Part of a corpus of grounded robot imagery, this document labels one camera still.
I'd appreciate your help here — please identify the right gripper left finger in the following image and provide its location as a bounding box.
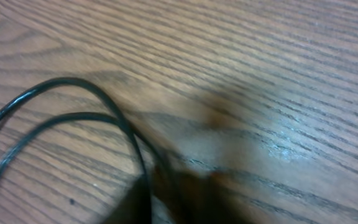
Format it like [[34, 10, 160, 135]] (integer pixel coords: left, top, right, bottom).
[[101, 175, 152, 224]]

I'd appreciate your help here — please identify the black cables bundle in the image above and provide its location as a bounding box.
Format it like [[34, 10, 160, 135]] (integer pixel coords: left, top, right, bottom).
[[0, 77, 167, 224]]

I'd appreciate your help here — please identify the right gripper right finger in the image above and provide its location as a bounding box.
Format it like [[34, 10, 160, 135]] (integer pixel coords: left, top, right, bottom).
[[152, 166, 252, 224]]

